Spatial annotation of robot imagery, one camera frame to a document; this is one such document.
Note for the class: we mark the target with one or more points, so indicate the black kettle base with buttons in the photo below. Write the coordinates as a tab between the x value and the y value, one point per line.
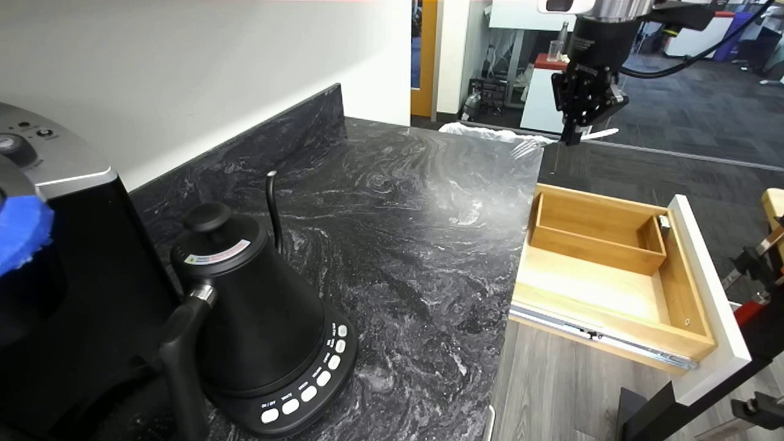
314	392

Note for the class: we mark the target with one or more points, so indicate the metal drawer slide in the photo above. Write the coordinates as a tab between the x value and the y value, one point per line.
588	331

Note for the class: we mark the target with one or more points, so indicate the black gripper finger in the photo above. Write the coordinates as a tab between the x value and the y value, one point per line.
571	101
608	95

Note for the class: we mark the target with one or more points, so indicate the white box with red lid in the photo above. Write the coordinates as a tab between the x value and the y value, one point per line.
699	40

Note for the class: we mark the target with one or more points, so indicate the wooden drawer with white front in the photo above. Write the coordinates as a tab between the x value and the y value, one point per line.
602	303

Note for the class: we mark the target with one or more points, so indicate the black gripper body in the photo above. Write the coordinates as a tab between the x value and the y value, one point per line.
602	46

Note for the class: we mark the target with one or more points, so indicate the wooden board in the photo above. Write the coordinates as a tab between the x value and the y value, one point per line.
775	215

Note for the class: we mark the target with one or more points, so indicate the small wooden organiser box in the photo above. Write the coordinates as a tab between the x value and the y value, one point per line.
595	223

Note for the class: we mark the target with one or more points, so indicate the blue tape piece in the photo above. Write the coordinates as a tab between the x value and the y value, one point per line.
19	233

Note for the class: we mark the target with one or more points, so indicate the black gooseneck kettle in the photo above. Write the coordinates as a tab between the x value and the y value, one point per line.
245	326

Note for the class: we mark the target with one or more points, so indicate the red and black clamp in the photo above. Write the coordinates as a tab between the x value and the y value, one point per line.
749	313

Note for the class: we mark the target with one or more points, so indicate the black and silver coffee maker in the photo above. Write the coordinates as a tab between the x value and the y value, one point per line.
82	285

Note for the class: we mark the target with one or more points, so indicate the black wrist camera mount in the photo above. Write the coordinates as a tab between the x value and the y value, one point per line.
687	15

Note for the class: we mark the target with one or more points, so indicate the black bar clamp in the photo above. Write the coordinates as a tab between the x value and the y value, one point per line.
754	266

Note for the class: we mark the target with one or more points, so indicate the wooden door frame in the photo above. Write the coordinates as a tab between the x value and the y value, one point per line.
427	57

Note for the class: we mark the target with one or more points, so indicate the black camera stand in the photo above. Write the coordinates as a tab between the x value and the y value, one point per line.
644	413

